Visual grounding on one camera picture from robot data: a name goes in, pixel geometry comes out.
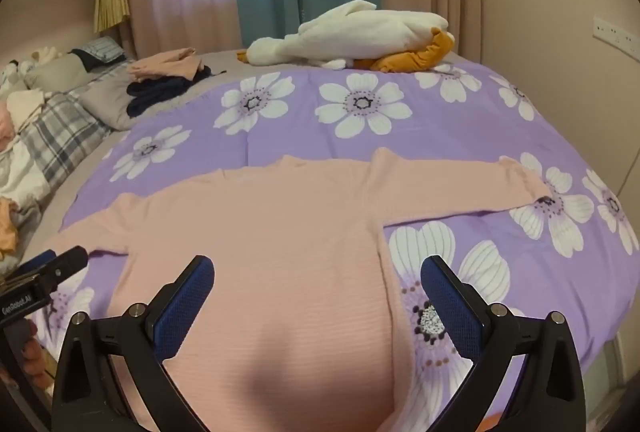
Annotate white duvet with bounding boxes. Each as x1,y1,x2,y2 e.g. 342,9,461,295
0,137,51,218

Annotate purple floral blanket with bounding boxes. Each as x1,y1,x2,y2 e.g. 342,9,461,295
37,62,640,432

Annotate yellow pleated fabric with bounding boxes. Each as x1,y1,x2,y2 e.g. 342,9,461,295
94,0,131,34

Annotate cream cloth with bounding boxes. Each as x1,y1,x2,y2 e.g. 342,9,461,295
7,89,47,133

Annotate striped grey cloth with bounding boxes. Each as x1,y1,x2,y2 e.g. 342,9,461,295
82,37,127,63

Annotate person's left hand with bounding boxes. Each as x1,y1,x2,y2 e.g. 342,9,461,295
17,319,56,390

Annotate plaid pillow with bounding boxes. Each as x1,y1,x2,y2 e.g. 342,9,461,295
17,92,113,185

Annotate white wall socket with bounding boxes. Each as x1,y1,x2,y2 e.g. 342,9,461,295
592,16,640,61

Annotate folded dark navy clothes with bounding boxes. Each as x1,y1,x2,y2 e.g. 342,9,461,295
126,66,226,118

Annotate white goose plush toy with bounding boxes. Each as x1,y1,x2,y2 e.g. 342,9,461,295
236,0,456,73

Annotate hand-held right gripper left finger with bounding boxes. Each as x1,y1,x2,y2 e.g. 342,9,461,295
52,255,223,432

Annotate beige pillow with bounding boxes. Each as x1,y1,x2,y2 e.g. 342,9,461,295
24,56,87,89

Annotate pink ribbed sweater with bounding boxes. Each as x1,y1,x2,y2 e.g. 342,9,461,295
42,147,553,432

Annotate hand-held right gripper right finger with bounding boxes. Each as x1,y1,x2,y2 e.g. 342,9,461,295
415,255,586,432

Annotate orange cloth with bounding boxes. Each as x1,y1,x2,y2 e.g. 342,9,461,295
0,197,22,263

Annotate folded pink clothes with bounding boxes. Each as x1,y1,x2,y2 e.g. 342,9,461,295
127,47,213,80

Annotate grey pillow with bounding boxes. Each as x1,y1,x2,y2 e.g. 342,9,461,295
80,62,151,131

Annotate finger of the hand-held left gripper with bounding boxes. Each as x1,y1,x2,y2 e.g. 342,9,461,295
47,246,90,285
15,250,57,280

